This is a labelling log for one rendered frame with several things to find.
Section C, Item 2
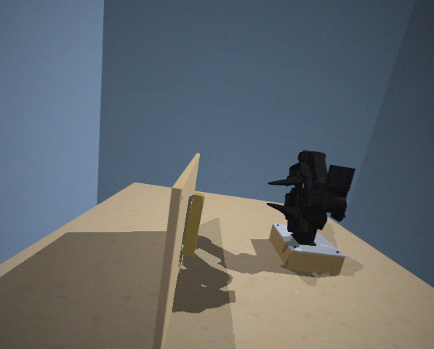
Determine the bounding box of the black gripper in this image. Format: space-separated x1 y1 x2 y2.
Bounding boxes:
267 162 330 234

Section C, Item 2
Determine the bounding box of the tan wooden picture frame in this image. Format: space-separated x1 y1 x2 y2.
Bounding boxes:
181 193 205 257

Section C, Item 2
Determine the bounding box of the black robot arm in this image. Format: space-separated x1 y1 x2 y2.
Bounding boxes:
284 151 355 246

